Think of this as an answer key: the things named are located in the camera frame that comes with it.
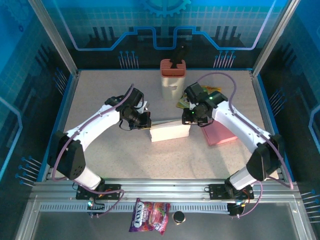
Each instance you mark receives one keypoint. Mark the beige knife block orange top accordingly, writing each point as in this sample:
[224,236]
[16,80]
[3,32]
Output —
[172,85]

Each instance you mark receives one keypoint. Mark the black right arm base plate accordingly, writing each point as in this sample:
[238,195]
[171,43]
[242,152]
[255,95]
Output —
[217,191]

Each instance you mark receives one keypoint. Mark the white paper box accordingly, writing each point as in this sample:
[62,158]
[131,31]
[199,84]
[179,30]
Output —
[170,132]

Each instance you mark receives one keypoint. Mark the purple Fox's berries candy bag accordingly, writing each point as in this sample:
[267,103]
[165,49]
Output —
[150,216]

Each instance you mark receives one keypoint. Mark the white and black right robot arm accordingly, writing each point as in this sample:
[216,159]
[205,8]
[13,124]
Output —
[232,125]

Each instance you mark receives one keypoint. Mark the aluminium front rail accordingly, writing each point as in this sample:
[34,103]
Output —
[162,190]

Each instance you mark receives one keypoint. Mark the aluminium side rail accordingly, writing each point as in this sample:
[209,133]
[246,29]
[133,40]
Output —
[261,100]
[68,100]

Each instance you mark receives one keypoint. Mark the yellow orange candy bag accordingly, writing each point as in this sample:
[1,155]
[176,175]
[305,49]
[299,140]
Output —
[215,88]

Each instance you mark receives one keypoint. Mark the aluminium frame post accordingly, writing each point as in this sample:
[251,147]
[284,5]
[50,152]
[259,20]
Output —
[273,37]
[56,37]

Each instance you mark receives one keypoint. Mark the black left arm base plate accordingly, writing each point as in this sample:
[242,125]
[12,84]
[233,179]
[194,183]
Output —
[112,191]

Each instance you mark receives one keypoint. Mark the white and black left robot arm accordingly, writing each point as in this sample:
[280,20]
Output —
[95,125]

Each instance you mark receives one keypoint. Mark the pink paper box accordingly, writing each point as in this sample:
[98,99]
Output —
[220,136]

